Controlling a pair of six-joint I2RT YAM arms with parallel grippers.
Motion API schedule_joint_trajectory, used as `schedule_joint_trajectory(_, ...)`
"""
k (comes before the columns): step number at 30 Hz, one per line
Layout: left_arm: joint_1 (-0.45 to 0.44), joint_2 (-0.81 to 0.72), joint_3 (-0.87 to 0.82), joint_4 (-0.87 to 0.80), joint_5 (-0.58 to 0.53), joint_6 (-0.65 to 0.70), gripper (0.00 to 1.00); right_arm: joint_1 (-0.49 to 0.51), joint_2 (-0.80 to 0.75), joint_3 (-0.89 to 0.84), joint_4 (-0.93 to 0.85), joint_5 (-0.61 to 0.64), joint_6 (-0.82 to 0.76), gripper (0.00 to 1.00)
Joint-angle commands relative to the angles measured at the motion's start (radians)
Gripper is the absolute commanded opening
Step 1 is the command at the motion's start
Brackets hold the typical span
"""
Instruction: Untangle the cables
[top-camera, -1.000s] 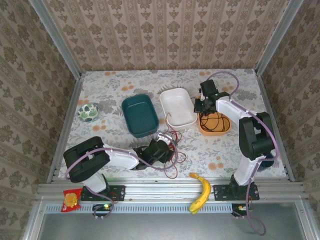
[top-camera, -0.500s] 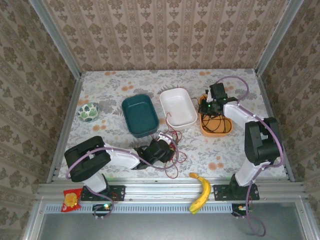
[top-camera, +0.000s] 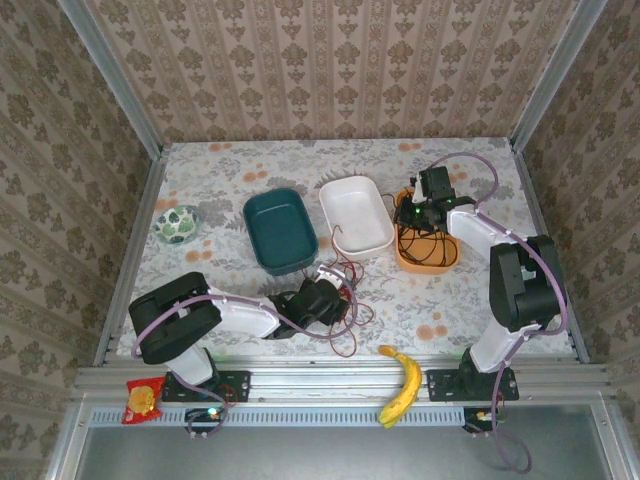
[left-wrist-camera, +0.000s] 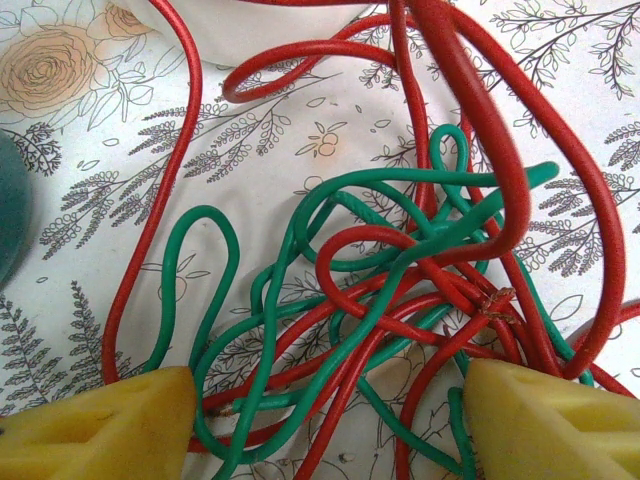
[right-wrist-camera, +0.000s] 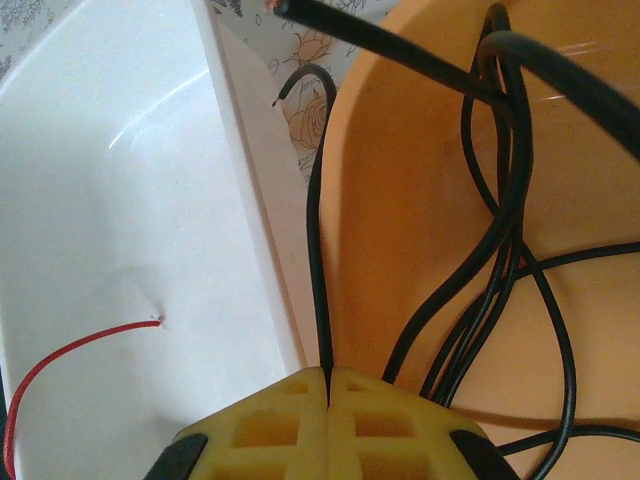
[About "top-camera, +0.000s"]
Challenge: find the thin red cable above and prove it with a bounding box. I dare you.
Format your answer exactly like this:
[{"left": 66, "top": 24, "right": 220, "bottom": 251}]
[{"left": 325, "top": 224, "right": 376, "bottom": 358}]

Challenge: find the white plastic tray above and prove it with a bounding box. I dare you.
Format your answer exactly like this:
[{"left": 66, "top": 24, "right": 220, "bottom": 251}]
[{"left": 318, "top": 174, "right": 396, "bottom": 261}]

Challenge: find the orange plastic tray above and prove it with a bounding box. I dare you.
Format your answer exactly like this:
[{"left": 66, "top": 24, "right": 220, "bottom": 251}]
[{"left": 393, "top": 188, "right": 462, "bottom": 275}]

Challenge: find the dark green plastic tray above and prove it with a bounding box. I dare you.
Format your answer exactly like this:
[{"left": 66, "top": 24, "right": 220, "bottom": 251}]
[{"left": 242, "top": 187, "right": 320, "bottom": 277}]

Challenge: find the yellow banana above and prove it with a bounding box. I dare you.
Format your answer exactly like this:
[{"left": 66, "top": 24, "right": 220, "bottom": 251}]
[{"left": 377, "top": 344, "right": 424, "bottom": 430}]

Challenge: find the grey metal panel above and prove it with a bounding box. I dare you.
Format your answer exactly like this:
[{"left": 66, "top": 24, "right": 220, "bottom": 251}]
[{"left": 47, "top": 399, "right": 640, "bottom": 480}]

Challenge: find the leaf pattern bowl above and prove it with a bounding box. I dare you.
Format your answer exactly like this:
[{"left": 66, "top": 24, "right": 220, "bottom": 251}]
[{"left": 153, "top": 204, "right": 202, "bottom": 246}]

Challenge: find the red snack packet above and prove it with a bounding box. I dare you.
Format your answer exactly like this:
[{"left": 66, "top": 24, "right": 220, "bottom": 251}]
[{"left": 122, "top": 375, "right": 167, "bottom": 425}]

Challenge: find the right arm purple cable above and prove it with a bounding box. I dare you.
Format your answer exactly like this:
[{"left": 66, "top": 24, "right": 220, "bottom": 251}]
[{"left": 427, "top": 152, "right": 570, "bottom": 475}]

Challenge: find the aluminium mounting rail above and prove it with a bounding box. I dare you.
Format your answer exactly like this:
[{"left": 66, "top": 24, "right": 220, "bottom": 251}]
[{"left": 74, "top": 355, "right": 614, "bottom": 404}]

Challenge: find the aluminium table side rail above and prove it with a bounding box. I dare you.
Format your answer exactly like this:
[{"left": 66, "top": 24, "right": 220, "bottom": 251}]
[
  {"left": 509, "top": 139, "right": 592, "bottom": 365},
  {"left": 93, "top": 149, "right": 169, "bottom": 366}
]

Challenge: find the grey slotted cable duct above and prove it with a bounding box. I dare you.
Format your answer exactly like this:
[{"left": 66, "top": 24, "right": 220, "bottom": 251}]
[{"left": 89, "top": 405, "right": 501, "bottom": 428}]

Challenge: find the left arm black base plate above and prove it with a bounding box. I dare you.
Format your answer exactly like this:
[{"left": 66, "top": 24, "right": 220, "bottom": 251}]
[{"left": 162, "top": 369, "right": 252, "bottom": 404}]

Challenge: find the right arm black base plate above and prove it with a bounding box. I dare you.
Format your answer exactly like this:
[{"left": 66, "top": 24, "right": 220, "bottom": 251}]
[{"left": 425, "top": 368, "right": 520, "bottom": 403}]

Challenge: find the aluminium frame post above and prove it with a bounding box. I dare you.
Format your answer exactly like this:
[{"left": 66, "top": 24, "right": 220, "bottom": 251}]
[
  {"left": 508, "top": 0, "right": 610, "bottom": 151},
  {"left": 57, "top": 0, "right": 165, "bottom": 157}
]

